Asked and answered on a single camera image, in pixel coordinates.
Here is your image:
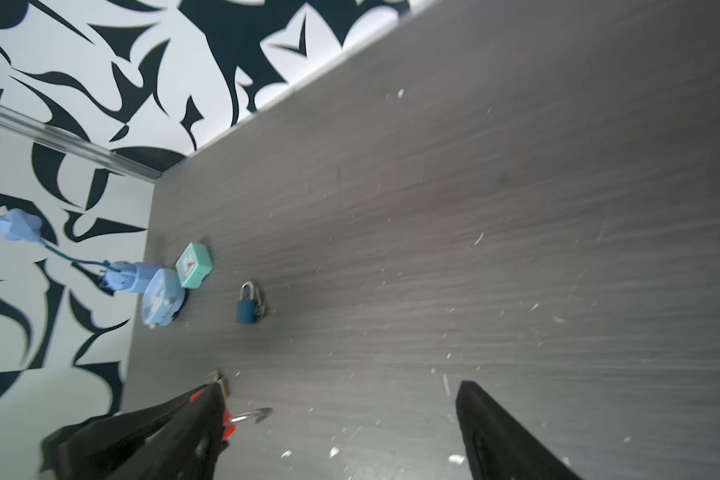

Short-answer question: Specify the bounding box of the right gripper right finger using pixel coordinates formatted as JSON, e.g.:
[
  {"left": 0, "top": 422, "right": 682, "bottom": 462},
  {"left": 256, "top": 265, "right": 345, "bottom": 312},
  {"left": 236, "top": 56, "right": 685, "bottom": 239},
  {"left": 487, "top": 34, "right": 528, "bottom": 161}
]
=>
[{"left": 455, "top": 381, "right": 580, "bottom": 480}]

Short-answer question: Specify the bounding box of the mint green alarm clock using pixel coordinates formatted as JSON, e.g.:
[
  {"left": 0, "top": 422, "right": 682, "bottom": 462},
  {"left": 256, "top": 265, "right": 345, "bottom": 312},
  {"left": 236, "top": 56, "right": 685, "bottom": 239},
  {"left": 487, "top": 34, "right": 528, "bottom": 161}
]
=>
[{"left": 175, "top": 242, "right": 213, "bottom": 289}]

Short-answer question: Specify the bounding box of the light blue alarm clock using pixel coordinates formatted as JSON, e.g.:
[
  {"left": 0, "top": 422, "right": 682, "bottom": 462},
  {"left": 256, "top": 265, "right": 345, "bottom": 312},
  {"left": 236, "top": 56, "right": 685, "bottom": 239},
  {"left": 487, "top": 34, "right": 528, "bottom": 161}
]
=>
[{"left": 141, "top": 268, "right": 186, "bottom": 328}]

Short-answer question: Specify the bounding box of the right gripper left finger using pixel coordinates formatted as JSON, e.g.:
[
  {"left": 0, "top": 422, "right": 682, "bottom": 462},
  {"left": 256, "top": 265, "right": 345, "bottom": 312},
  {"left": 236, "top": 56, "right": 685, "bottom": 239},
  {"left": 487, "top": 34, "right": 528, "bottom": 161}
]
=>
[{"left": 41, "top": 383, "right": 226, "bottom": 479}]

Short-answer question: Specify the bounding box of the blue flower toy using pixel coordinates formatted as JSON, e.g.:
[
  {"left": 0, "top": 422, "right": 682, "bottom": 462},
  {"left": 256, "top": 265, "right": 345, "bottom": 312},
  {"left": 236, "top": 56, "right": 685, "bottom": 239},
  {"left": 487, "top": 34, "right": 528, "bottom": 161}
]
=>
[{"left": 0, "top": 208, "right": 164, "bottom": 295}]

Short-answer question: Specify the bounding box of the blue padlock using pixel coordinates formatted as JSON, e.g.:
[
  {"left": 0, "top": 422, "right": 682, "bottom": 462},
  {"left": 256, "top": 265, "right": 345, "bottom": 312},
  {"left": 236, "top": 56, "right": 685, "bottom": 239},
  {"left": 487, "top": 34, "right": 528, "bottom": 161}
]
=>
[{"left": 236, "top": 281, "right": 266, "bottom": 324}]

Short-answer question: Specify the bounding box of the red padlock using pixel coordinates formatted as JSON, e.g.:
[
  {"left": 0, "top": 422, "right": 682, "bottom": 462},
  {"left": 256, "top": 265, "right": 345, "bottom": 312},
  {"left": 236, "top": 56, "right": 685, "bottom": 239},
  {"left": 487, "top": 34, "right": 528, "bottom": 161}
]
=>
[{"left": 207, "top": 370, "right": 274, "bottom": 448}]

